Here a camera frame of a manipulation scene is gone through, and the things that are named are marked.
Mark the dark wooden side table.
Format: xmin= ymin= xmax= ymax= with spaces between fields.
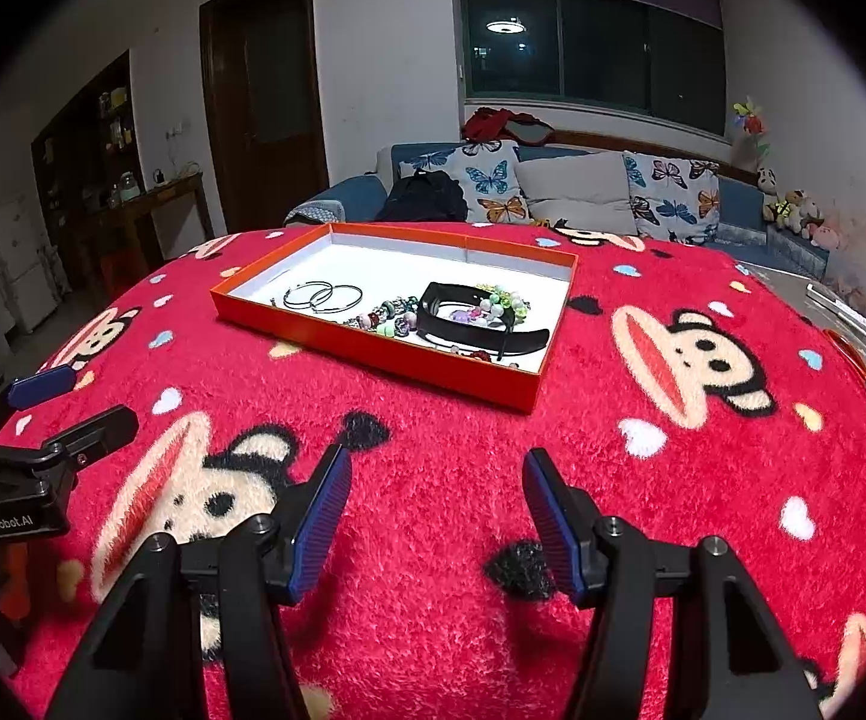
xmin=92 ymin=172 xmax=214 ymax=271

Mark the right butterfly pillow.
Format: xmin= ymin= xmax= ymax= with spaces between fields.
xmin=623 ymin=151 xmax=721 ymax=245

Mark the thin silver bangle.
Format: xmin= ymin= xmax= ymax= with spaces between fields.
xmin=309 ymin=283 xmax=363 ymax=314

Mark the red clothes pile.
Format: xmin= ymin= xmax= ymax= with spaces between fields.
xmin=461 ymin=107 xmax=555 ymax=146

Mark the black backpack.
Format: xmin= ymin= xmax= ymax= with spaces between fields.
xmin=376 ymin=171 xmax=469 ymax=223

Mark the pastel bead flower bracelet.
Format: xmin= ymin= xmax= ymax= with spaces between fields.
xmin=446 ymin=283 xmax=533 ymax=332

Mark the dark shelf cabinet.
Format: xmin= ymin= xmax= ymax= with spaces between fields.
xmin=31 ymin=52 xmax=145 ymax=291

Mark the colourful pinwheel toy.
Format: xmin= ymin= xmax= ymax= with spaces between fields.
xmin=732 ymin=98 xmax=769 ymax=171

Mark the red monkey print blanket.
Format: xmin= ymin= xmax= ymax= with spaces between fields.
xmin=2 ymin=223 xmax=866 ymax=718

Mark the large silver hoop ring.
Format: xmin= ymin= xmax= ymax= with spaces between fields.
xmin=270 ymin=280 xmax=337 ymax=313

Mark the white refrigerator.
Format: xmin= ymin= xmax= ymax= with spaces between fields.
xmin=0 ymin=195 xmax=58 ymax=333

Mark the butterfly pillow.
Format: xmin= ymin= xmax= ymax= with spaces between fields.
xmin=623 ymin=151 xmax=721 ymax=245
xmin=399 ymin=140 xmax=531 ymax=224

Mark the colourful charm bead bracelet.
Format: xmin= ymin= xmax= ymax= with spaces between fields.
xmin=342 ymin=294 xmax=422 ymax=340

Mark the plush toy pile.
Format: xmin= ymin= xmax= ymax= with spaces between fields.
xmin=757 ymin=166 xmax=844 ymax=250

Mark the dark window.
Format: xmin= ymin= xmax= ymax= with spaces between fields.
xmin=461 ymin=0 xmax=727 ymax=137

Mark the dark wooden door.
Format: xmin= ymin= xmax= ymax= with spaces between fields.
xmin=199 ymin=0 xmax=329 ymax=232

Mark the plain beige pillow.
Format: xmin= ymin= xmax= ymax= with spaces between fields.
xmin=516 ymin=151 xmax=636 ymax=236

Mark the orange box lid tray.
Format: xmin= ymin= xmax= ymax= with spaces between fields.
xmin=212 ymin=224 xmax=578 ymax=413

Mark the blue sofa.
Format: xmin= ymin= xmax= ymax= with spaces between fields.
xmin=288 ymin=142 xmax=830 ymax=280

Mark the left butterfly pillow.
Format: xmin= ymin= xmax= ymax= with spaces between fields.
xmin=399 ymin=140 xmax=531 ymax=224

